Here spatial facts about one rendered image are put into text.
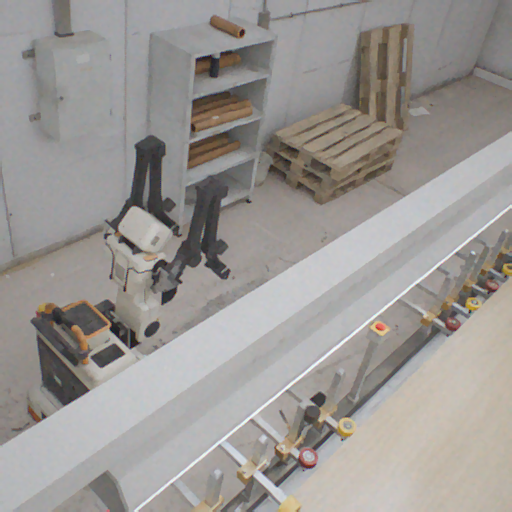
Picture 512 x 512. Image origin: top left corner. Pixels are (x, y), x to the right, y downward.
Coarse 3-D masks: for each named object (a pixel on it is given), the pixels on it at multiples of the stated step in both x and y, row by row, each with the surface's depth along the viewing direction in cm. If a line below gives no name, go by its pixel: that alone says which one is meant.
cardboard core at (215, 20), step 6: (210, 18) 444; (216, 18) 441; (222, 18) 440; (210, 24) 447; (216, 24) 442; (222, 24) 438; (228, 24) 435; (234, 24) 434; (228, 30) 436; (234, 30) 432; (240, 30) 434; (240, 36) 436
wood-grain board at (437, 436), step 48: (480, 336) 317; (432, 384) 285; (480, 384) 290; (384, 432) 260; (432, 432) 263; (480, 432) 267; (336, 480) 238; (384, 480) 241; (432, 480) 244; (480, 480) 248
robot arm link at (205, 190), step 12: (204, 180) 265; (216, 180) 265; (204, 192) 260; (216, 192) 265; (204, 204) 265; (192, 216) 270; (204, 216) 270; (192, 228) 272; (192, 240) 274; (192, 252) 277; (192, 264) 279
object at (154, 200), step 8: (160, 144) 284; (160, 152) 286; (152, 160) 291; (160, 160) 293; (152, 168) 294; (160, 168) 296; (152, 176) 297; (160, 176) 299; (152, 184) 300; (160, 184) 302; (152, 192) 303; (160, 192) 306; (152, 200) 306; (160, 200) 308; (152, 208) 309
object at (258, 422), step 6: (252, 420) 261; (258, 420) 260; (258, 426) 260; (264, 426) 258; (270, 426) 258; (264, 432) 258; (270, 432) 256; (276, 432) 257; (270, 438) 257; (276, 438) 254; (282, 438) 254; (294, 450) 251; (294, 456) 249
